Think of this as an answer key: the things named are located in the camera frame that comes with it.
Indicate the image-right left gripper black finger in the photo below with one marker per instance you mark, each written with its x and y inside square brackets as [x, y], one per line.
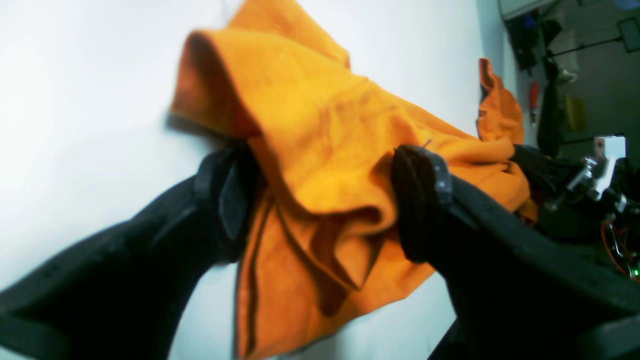
[120, 294]

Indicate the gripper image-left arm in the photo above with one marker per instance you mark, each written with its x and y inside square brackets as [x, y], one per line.
[518, 295]

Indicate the orange t-shirt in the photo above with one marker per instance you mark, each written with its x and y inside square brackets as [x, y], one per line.
[324, 247]

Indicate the wrist camera image-left arm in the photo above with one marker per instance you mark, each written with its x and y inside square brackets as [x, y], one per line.
[608, 150]

